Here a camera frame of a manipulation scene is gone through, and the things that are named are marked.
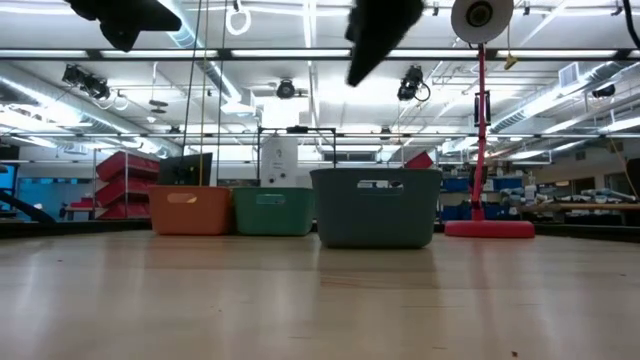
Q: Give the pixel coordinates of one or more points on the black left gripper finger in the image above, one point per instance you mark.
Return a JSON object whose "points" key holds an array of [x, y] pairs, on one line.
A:
{"points": [[165, 20]]}

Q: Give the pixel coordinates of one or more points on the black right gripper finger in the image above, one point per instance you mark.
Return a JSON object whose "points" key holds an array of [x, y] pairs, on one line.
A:
{"points": [[370, 45]]}

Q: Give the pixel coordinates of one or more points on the dark teal plastic bin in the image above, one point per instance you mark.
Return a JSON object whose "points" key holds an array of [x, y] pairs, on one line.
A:
{"points": [[375, 215]]}

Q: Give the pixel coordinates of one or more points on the orange plastic bin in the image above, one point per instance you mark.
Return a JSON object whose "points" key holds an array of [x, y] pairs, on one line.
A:
{"points": [[190, 210]]}

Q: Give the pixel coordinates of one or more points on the light teal plastic bin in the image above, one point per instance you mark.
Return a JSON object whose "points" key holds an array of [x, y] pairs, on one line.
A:
{"points": [[272, 210]]}

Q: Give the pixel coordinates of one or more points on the tilted red storage bin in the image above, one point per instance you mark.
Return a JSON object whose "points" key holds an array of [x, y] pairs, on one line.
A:
{"points": [[419, 161]]}

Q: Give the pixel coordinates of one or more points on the black background monitor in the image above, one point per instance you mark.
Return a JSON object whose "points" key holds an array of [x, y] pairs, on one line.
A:
{"points": [[184, 170]]}

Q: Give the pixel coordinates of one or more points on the red desk lamp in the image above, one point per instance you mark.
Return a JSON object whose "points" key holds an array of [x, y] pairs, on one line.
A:
{"points": [[481, 150]]}

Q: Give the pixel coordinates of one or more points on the blue lit screen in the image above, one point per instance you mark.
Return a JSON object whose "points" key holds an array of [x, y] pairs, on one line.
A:
{"points": [[7, 180]]}

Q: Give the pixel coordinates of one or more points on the blue storage bin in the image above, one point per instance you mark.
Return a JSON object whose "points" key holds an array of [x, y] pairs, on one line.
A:
{"points": [[505, 184]]}

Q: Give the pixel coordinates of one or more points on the black ceiling mounted device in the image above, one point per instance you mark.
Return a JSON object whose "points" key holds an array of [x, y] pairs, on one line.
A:
{"points": [[603, 91]]}

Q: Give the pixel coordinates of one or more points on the wooden workbench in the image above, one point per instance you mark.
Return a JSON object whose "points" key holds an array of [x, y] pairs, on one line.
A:
{"points": [[600, 206]]}

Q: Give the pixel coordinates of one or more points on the black dome ceiling camera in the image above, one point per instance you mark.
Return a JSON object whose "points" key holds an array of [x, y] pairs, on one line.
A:
{"points": [[285, 89]]}

